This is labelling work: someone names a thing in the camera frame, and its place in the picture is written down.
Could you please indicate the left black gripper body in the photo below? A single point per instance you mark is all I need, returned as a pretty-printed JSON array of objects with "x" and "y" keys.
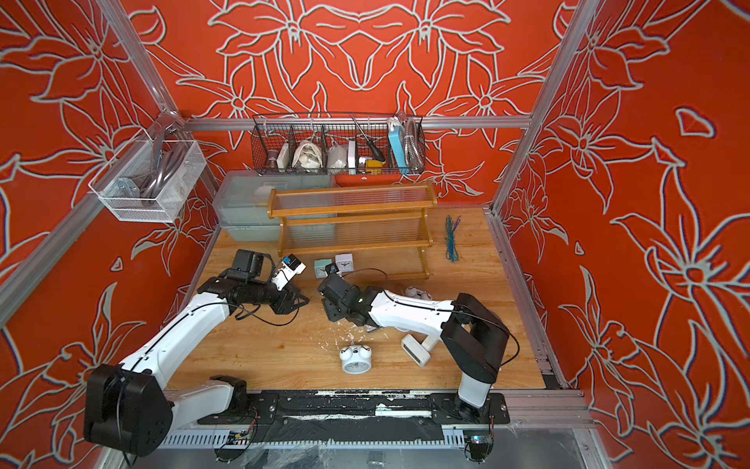
[{"x": 257, "y": 282}]

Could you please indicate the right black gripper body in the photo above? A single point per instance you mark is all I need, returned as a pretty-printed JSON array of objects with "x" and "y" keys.
[{"x": 335, "y": 313}]

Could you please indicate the white square alarm clock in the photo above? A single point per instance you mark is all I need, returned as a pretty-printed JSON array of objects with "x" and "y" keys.
[{"x": 345, "y": 263}]

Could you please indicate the mint square alarm clock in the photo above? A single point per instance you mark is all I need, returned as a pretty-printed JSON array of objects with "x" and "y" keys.
[{"x": 320, "y": 266}]

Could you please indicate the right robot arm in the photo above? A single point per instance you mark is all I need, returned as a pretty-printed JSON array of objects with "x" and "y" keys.
[{"x": 474, "y": 336}]

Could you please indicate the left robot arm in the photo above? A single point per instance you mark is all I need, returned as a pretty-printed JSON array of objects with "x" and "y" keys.
[{"x": 128, "y": 406}]

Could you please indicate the wooden two-tier shelf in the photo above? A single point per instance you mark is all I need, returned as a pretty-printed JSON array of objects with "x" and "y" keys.
[{"x": 352, "y": 219}]

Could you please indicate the white twin-bell clock front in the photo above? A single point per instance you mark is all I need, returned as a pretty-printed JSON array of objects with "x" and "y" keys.
[{"x": 356, "y": 359}]

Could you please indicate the white twin-bell clock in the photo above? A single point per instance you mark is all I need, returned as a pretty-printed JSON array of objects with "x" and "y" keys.
[
  {"x": 356, "y": 359},
  {"x": 417, "y": 293}
]

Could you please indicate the translucent plastic storage box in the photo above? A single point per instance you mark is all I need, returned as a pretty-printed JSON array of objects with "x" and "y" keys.
[{"x": 241, "y": 204}]

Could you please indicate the white twin-bell clock rear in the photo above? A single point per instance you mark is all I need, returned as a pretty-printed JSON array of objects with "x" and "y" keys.
[{"x": 417, "y": 293}]

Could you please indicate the white digital clock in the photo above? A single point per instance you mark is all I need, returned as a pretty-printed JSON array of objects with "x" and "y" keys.
[{"x": 414, "y": 348}]

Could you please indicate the green blue twist ties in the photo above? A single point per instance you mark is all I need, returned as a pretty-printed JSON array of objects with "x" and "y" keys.
[{"x": 451, "y": 227}]

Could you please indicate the white cloth bundle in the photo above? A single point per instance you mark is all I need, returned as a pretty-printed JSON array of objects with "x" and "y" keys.
[{"x": 308, "y": 156}]

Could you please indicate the light blue box in basket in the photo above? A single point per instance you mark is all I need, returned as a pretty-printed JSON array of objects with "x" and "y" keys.
[{"x": 397, "y": 144}]

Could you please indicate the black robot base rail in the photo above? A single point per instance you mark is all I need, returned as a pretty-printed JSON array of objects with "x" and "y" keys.
[{"x": 360, "y": 417}]

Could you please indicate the white mesh wall basket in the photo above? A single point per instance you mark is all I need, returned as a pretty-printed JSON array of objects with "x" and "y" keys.
[{"x": 149, "y": 179}]

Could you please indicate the black wire wall basket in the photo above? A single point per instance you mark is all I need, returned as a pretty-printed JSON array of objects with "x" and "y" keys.
[{"x": 276, "y": 137}]

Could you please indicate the black handled screwdriver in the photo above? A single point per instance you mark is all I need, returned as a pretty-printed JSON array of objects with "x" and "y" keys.
[{"x": 375, "y": 151}]

